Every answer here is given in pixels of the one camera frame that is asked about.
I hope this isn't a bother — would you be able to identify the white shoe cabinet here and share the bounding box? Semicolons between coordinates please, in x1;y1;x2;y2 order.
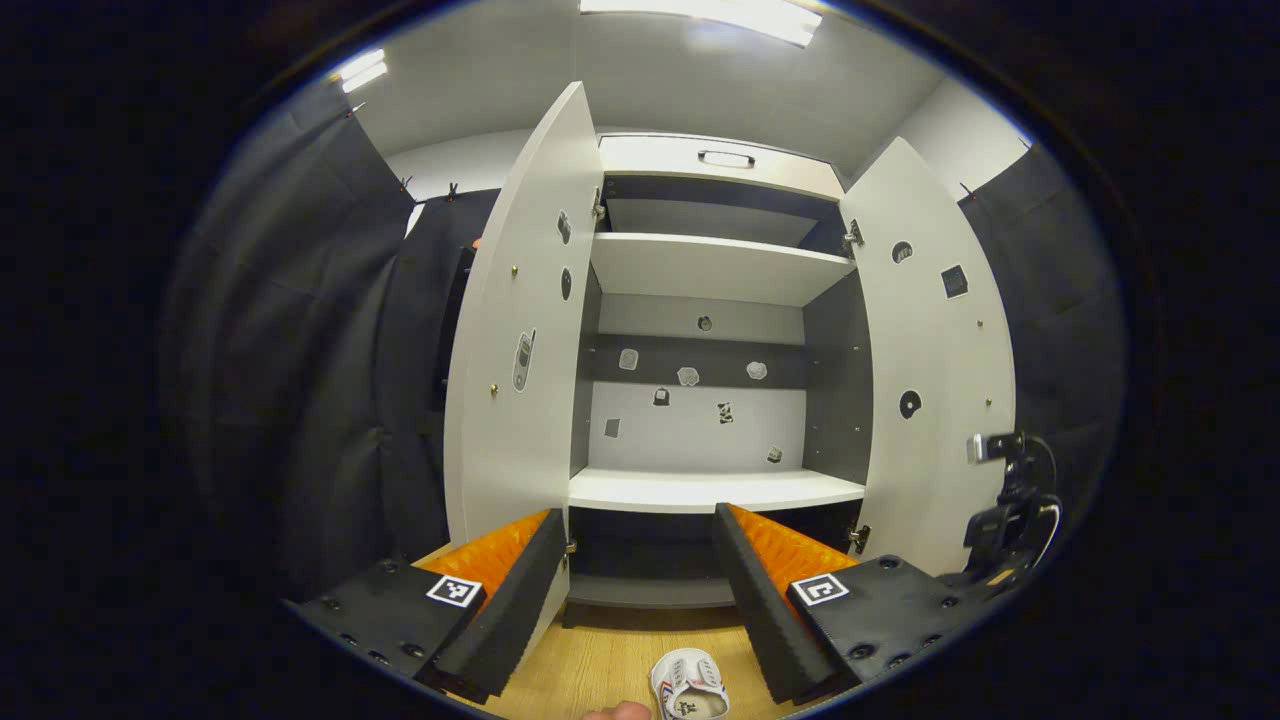
562;133;871;631

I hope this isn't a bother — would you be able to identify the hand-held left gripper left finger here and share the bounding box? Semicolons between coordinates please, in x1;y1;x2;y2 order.
283;508;569;706

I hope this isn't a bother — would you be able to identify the white shoe cabinet door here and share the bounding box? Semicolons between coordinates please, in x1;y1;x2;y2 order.
443;82;606;666
838;137;1016;579

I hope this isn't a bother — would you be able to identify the white cabinet drawer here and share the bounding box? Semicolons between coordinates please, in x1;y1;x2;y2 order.
598;135;846;201

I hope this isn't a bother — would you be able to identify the long ceiling light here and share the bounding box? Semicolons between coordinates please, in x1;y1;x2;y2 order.
580;0;823;48

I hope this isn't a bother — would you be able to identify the black backdrop cloth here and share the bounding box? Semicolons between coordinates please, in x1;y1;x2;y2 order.
160;75;1131;601

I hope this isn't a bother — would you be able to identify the small ceiling light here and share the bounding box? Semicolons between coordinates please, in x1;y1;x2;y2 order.
335;48;389;94

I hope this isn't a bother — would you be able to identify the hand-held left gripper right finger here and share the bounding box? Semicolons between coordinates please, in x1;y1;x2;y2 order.
712;503;991;706

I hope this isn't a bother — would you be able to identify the white cabinet shelf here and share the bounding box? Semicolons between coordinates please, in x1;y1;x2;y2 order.
568;468;866;514
590;232;856;307

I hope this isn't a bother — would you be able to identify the white canvas shoe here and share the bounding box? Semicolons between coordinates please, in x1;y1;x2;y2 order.
650;648;731;720

